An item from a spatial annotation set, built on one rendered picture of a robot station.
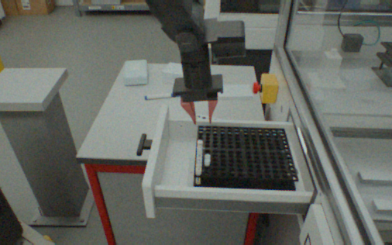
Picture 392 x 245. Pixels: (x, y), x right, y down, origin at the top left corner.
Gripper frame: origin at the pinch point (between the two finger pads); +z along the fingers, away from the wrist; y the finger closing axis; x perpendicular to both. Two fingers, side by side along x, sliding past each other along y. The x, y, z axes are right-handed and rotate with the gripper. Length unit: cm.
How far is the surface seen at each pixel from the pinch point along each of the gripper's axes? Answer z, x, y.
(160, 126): 3.6, -3.5, 10.6
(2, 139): 75, -107, 153
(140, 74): 12, -54, 28
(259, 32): 8, -80, -22
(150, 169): 4.3, 10.8, 10.8
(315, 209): 8.4, 19.2, -20.3
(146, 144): 5.2, 1.1, 13.7
